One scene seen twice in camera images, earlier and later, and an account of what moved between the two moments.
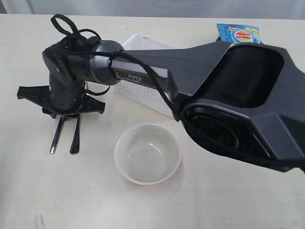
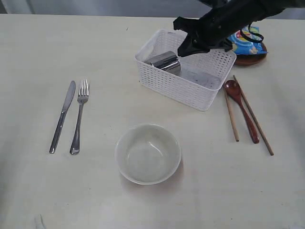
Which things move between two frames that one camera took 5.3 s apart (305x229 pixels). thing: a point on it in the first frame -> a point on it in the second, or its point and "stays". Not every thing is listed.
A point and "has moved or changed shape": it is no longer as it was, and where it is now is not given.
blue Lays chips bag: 238,34 stays
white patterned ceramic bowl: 147,153 stays
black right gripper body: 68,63 -> 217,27
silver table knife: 57,134 stays
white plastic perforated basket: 147,96 has moved or changed shape
